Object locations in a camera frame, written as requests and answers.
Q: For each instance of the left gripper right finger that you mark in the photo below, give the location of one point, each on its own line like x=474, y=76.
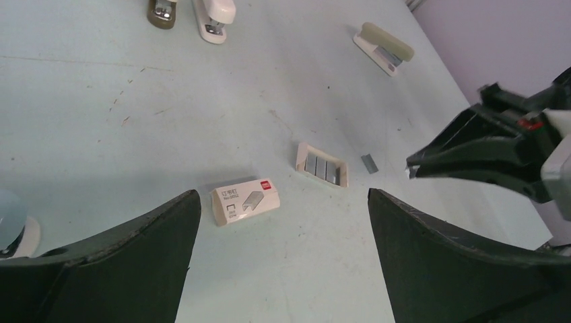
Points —
x=435, y=271

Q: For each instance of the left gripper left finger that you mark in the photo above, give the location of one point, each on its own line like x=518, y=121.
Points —
x=133, y=272

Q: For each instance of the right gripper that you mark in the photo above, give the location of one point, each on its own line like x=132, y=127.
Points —
x=480, y=144

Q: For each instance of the grey staple strip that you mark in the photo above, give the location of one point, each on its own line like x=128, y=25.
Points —
x=369, y=164

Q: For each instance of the white staple box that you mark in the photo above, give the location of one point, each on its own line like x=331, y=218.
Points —
x=235, y=202

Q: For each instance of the light blue stapler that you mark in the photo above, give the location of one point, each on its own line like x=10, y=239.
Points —
x=20, y=233

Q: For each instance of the beige stapler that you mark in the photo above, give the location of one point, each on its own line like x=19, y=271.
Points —
x=386, y=50

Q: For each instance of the staple box with barcode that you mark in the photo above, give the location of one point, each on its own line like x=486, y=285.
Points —
x=321, y=166

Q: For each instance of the small grey stapler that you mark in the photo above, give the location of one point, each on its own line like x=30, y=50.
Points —
x=162, y=13

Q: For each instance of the white stapler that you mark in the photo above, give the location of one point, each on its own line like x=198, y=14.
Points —
x=212, y=17

